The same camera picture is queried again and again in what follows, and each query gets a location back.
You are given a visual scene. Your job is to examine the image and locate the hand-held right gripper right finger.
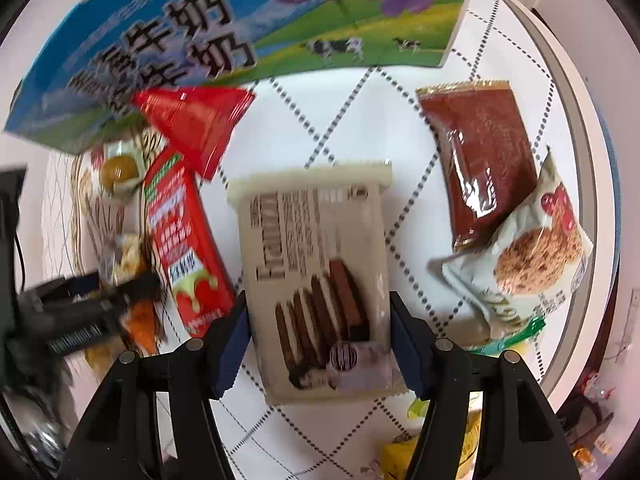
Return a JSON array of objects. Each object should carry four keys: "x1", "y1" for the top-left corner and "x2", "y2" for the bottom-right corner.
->
[{"x1": 389, "y1": 291, "x2": 583, "y2": 480}]

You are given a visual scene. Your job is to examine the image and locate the white round table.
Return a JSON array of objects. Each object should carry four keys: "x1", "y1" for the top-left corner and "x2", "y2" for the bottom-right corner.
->
[{"x1": 475, "y1": 0, "x2": 623, "y2": 403}]

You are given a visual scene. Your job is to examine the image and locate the brown snack packet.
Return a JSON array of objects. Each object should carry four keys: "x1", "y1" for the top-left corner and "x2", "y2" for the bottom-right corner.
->
[{"x1": 416, "y1": 79, "x2": 541, "y2": 253}]

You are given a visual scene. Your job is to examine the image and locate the clear packet of yellow snack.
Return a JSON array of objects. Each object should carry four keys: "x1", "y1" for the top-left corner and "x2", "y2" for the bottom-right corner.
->
[{"x1": 97, "y1": 232, "x2": 148, "y2": 286}]

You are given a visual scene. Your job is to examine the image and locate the orange snack packet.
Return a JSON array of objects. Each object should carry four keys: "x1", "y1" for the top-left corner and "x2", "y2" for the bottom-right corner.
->
[{"x1": 120, "y1": 297, "x2": 163, "y2": 356}]

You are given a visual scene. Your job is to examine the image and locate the plain red snack packet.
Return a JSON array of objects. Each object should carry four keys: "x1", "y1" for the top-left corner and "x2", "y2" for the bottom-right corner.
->
[{"x1": 131, "y1": 86, "x2": 257, "y2": 182}]

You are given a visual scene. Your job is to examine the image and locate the dark furniture piece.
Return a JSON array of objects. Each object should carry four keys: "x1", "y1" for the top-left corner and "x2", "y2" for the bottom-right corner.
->
[{"x1": 555, "y1": 390, "x2": 616, "y2": 461}]

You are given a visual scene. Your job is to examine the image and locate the black cable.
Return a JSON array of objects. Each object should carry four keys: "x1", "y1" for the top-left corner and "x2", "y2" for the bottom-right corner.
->
[{"x1": 13, "y1": 232, "x2": 27, "y2": 292}]

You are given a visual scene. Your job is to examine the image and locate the woven embroidered placemat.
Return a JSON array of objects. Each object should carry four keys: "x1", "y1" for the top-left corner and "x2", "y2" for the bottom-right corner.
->
[{"x1": 70, "y1": 125, "x2": 171, "y2": 361}]

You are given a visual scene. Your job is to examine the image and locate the white cookie packet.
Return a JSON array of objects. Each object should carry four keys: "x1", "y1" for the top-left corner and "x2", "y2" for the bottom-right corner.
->
[{"x1": 427, "y1": 147, "x2": 593, "y2": 341}]

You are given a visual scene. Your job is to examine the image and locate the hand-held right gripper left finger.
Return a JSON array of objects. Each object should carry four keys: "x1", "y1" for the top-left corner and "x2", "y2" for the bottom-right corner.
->
[{"x1": 57, "y1": 292, "x2": 251, "y2": 480}]

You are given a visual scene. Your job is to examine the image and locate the white dotted diamond tablecloth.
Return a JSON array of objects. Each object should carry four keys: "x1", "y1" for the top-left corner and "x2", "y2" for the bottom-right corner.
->
[{"x1": 42, "y1": 0, "x2": 596, "y2": 480}]

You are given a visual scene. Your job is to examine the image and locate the blue green milk carton box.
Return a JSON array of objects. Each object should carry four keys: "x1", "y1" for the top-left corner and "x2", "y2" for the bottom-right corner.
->
[{"x1": 4, "y1": 0, "x2": 480, "y2": 156}]

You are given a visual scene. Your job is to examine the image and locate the beige chocolate wafer packet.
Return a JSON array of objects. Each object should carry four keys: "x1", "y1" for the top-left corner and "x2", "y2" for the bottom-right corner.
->
[{"x1": 226, "y1": 159, "x2": 407, "y2": 406}]

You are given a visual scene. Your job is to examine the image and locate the green snack packet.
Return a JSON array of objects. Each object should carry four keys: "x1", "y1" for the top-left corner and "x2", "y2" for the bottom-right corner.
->
[{"x1": 462, "y1": 312, "x2": 551, "y2": 358}]

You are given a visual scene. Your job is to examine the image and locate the red packet with strawberry print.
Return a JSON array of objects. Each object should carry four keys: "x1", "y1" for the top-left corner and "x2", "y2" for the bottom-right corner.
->
[{"x1": 142, "y1": 152, "x2": 237, "y2": 340}]

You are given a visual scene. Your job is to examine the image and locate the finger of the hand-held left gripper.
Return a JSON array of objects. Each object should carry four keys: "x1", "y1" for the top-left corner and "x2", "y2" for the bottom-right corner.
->
[
  {"x1": 42, "y1": 271, "x2": 162, "y2": 358},
  {"x1": 20, "y1": 270, "x2": 103, "y2": 311}
]

